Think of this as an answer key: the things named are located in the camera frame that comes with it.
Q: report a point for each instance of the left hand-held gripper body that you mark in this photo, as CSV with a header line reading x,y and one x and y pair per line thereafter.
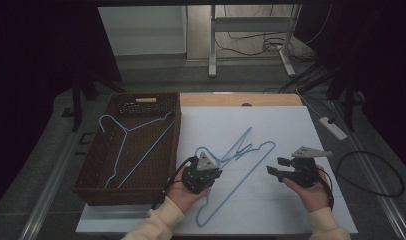
x,y
199,176

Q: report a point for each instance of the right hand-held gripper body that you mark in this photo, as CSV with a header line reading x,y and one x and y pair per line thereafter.
x,y
304,171

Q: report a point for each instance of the brown woven basket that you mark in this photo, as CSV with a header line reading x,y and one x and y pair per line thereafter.
x,y
141,150

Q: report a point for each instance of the person's right hand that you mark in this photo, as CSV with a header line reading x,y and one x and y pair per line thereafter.
x,y
307,195

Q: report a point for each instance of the person's left hand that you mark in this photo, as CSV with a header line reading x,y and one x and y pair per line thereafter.
x,y
184,196

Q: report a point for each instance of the white board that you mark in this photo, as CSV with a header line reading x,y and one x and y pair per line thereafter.
x,y
257,206

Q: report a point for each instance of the white power strip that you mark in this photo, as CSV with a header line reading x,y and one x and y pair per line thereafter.
x,y
333,128

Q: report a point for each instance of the black stand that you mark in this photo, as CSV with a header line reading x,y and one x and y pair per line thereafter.
x,y
77,100
349,100

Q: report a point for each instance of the white panel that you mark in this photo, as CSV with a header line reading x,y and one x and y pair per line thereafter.
x,y
141,30

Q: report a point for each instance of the white metal table frame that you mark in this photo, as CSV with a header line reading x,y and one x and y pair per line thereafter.
x,y
212,40

